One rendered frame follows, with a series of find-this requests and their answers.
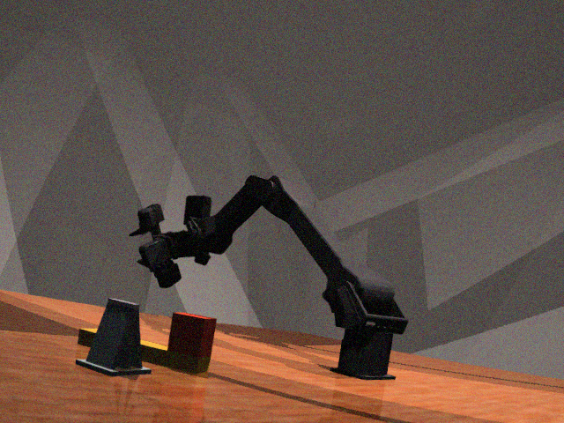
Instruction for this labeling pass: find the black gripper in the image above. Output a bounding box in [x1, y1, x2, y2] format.
[129, 204, 185, 288]

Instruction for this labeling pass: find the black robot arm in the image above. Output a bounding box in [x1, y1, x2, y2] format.
[139, 175, 408, 381]

